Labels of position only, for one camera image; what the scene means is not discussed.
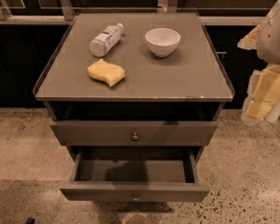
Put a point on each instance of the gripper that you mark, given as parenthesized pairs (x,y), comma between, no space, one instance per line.
(274,39)

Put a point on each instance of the grey drawer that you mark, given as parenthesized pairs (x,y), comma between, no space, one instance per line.
(119,133)
(115,174)

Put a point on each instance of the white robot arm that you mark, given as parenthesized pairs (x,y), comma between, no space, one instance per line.
(265,38)

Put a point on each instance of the grey wooden drawer cabinet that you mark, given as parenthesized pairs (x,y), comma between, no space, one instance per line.
(188,85)

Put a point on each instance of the grey top drawer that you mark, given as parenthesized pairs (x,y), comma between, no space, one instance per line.
(119,133)

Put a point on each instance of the white ceramic bowl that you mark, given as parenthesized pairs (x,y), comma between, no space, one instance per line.
(162,41)

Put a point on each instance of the round brass top knob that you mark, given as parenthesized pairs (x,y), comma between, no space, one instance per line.
(135,137)

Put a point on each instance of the round brass knob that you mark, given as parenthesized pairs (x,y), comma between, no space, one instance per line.
(135,137)
(136,197)

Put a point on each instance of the yellow curved sponge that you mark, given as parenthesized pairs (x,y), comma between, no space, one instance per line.
(108,73)

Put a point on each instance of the clear plastic water bottle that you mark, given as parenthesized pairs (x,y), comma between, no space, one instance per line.
(106,40)

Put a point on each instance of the round brass middle knob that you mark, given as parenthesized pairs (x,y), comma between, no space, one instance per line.
(136,197)

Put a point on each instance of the metal railing frame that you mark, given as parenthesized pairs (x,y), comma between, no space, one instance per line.
(209,12)

